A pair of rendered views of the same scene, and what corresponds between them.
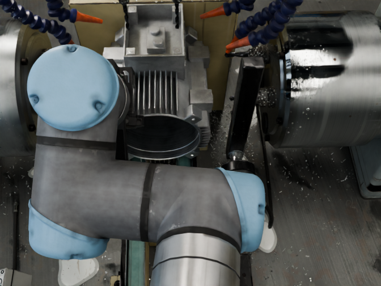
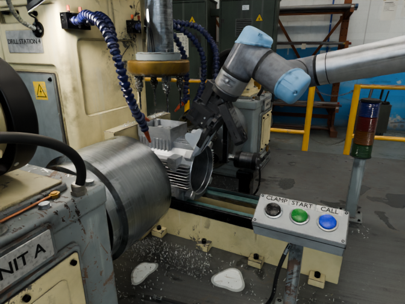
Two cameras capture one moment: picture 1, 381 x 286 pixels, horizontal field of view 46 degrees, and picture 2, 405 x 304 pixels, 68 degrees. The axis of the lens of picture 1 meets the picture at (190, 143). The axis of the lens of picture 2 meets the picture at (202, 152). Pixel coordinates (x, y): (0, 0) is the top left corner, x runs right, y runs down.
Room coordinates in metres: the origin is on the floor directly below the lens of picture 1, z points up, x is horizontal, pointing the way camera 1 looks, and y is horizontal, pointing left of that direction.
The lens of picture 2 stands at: (-0.02, 0.80, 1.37)
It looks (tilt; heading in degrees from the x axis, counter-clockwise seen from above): 19 degrees down; 300
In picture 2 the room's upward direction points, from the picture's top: straight up
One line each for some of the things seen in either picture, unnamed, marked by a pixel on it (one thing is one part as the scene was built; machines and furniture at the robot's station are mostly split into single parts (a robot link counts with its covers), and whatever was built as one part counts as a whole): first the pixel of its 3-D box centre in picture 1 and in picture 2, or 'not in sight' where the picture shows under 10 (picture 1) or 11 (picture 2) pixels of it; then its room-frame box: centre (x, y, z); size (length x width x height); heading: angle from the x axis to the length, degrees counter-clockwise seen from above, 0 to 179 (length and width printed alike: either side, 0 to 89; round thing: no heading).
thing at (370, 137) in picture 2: not in sight; (364, 136); (-0.01, -0.27, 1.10); 0.06 x 0.06 x 0.04
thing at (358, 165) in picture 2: not in sight; (359, 161); (-0.01, -0.27, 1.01); 0.08 x 0.08 x 0.42; 4
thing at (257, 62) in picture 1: (242, 116); (227, 126); (0.39, -0.08, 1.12); 0.04 x 0.03 x 0.26; 4
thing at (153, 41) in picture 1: (155, 43); (163, 134); (0.55, 0.07, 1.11); 0.12 x 0.11 x 0.07; 3
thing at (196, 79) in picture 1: (157, 93); (175, 163); (0.51, 0.06, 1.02); 0.20 x 0.19 x 0.19; 3
